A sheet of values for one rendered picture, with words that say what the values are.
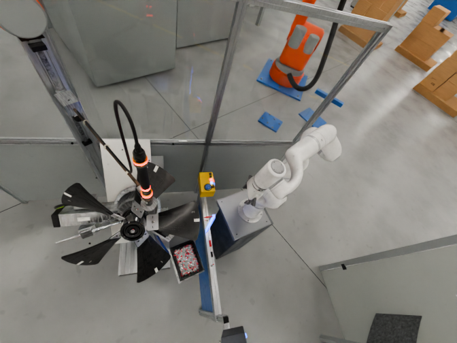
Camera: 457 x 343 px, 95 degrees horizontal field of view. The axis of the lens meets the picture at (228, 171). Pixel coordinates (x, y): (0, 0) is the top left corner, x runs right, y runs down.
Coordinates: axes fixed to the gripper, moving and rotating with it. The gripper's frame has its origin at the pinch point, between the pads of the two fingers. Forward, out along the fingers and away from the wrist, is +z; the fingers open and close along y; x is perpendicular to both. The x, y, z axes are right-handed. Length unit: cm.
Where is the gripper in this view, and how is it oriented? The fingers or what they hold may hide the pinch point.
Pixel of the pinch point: (246, 194)
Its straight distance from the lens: 111.8
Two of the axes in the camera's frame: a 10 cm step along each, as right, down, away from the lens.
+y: -0.7, -8.9, 4.5
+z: -3.2, 4.4, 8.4
